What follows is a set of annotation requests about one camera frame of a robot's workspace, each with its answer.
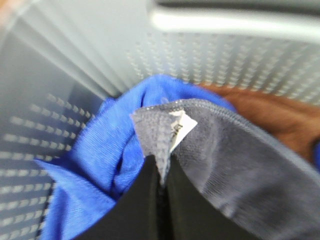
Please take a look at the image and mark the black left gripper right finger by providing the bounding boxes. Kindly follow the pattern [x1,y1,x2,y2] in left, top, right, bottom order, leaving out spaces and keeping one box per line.
[166,155,257,240]

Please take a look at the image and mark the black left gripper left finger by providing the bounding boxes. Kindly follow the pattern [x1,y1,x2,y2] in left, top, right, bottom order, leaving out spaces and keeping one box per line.
[75,155,163,240]

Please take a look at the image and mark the grey towel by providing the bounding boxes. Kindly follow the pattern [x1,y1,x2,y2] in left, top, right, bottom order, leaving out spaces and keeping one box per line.
[131,99,320,240]

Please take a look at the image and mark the blue towel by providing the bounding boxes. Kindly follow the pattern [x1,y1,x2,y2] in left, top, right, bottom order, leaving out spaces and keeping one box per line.
[36,74,235,240]

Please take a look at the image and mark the white towel care tag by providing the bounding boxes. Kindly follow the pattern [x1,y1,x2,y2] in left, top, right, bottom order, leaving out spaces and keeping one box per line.
[169,109,198,153]

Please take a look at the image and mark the brown towel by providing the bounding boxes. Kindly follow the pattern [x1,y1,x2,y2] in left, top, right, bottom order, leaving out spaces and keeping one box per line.
[192,86,320,173]

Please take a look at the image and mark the grey perforated laundry basket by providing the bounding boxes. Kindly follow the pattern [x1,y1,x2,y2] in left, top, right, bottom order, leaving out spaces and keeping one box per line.
[0,0,320,240]

